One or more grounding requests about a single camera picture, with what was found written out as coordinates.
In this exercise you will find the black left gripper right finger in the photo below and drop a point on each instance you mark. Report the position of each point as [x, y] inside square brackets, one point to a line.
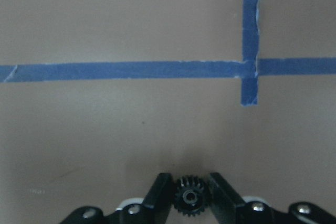
[226, 203]

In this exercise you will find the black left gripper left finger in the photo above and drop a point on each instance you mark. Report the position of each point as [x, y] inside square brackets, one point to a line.
[157, 202]

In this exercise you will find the small black bearing gear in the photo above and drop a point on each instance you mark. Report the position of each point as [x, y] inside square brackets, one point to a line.
[191, 195]

